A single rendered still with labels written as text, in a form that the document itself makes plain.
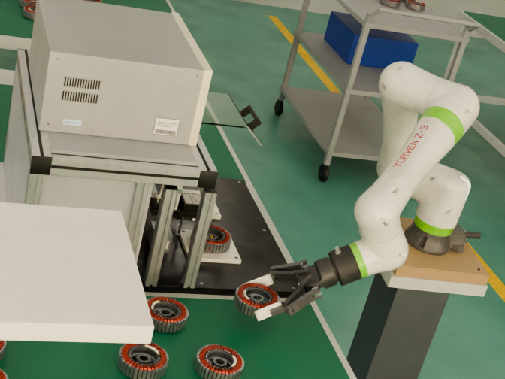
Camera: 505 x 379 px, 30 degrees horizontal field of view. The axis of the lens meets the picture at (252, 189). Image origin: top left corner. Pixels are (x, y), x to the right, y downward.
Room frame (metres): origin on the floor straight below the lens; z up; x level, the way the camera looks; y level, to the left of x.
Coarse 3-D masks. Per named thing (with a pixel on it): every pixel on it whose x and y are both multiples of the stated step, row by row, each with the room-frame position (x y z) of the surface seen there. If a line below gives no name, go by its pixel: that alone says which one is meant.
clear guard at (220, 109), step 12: (216, 96) 2.68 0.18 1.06; (228, 96) 2.70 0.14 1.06; (204, 108) 2.56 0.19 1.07; (216, 108) 2.58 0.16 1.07; (228, 108) 2.61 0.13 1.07; (204, 120) 2.47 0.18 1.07; (216, 120) 2.49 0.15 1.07; (228, 120) 2.51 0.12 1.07; (240, 120) 2.54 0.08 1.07; (252, 132) 2.51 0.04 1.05
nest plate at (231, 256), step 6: (180, 234) 2.31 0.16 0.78; (186, 234) 2.31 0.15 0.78; (186, 240) 2.28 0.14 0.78; (186, 246) 2.25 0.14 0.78; (234, 246) 2.32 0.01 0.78; (186, 252) 2.22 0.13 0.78; (204, 252) 2.24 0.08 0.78; (228, 252) 2.28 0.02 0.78; (234, 252) 2.28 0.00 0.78; (204, 258) 2.21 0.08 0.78; (210, 258) 2.22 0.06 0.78; (216, 258) 2.23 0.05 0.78; (222, 258) 2.23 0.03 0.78; (228, 258) 2.24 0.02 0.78; (234, 258) 2.25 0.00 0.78
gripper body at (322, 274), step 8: (320, 264) 2.05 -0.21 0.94; (328, 264) 2.05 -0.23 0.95; (312, 272) 2.06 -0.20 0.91; (320, 272) 2.03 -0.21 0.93; (328, 272) 2.04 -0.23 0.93; (312, 280) 2.03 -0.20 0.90; (320, 280) 2.03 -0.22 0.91; (328, 280) 2.03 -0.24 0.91; (336, 280) 2.04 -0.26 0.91; (304, 288) 2.03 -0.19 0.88
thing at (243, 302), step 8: (240, 288) 2.02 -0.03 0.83; (248, 288) 2.04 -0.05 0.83; (256, 288) 2.05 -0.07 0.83; (264, 288) 2.05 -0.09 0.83; (240, 296) 1.99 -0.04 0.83; (248, 296) 2.03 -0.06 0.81; (256, 296) 2.03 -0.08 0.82; (264, 296) 2.04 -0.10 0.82; (272, 296) 2.02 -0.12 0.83; (240, 304) 1.97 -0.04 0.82; (248, 304) 1.97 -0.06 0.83; (256, 304) 1.97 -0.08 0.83; (264, 304) 1.98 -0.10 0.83; (248, 312) 1.96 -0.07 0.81
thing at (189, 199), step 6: (150, 198) 2.25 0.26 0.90; (156, 198) 2.26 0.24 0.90; (180, 198) 2.26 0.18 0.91; (186, 198) 2.26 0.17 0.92; (192, 198) 2.27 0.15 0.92; (198, 198) 2.28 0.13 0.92; (150, 204) 2.22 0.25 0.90; (180, 204) 2.25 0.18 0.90; (186, 204) 2.23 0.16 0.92; (192, 204) 2.23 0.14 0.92; (198, 204) 2.24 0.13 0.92; (150, 210) 2.21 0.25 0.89; (156, 210) 2.19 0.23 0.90; (180, 210) 2.22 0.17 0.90; (186, 210) 2.23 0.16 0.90; (192, 210) 2.23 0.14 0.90; (174, 216) 2.21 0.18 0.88; (180, 216) 2.22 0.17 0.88; (186, 216) 2.22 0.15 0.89; (192, 216) 2.23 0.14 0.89
